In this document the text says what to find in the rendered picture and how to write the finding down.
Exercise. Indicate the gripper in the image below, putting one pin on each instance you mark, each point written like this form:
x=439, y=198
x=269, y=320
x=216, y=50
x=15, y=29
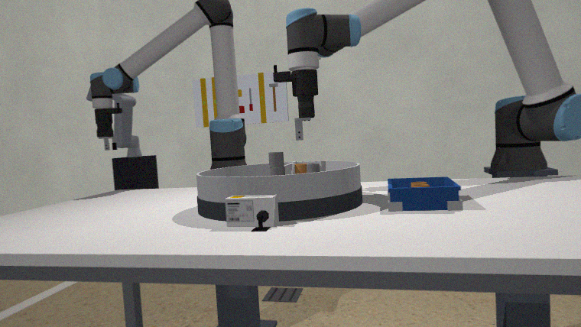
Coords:
x=306, y=93
x=108, y=121

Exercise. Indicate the steel bushing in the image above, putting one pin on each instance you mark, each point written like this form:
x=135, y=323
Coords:
x=276, y=163

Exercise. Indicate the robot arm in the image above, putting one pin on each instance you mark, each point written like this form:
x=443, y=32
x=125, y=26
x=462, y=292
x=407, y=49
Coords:
x=531, y=127
x=223, y=82

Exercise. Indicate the grey turntable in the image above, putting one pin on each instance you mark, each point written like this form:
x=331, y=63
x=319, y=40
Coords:
x=309, y=191

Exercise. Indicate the blue crate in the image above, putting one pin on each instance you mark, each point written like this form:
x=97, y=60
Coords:
x=422, y=195

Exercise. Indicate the jointed stand on black box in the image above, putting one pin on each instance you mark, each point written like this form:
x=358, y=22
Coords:
x=134, y=172

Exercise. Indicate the white control box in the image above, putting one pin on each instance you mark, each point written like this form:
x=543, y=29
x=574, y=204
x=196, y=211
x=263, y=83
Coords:
x=245, y=209

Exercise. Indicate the dark floor grate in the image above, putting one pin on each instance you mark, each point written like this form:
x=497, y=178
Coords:
x=281, y=295

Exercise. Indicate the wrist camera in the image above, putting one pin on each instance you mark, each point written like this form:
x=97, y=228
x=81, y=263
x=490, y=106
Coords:
x=280, y=75

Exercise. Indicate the white wall board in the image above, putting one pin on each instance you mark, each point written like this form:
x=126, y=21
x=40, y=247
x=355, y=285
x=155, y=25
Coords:
x=245, y=100

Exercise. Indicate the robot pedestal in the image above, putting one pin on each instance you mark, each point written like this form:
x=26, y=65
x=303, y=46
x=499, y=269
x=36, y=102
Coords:
x=238, y=308

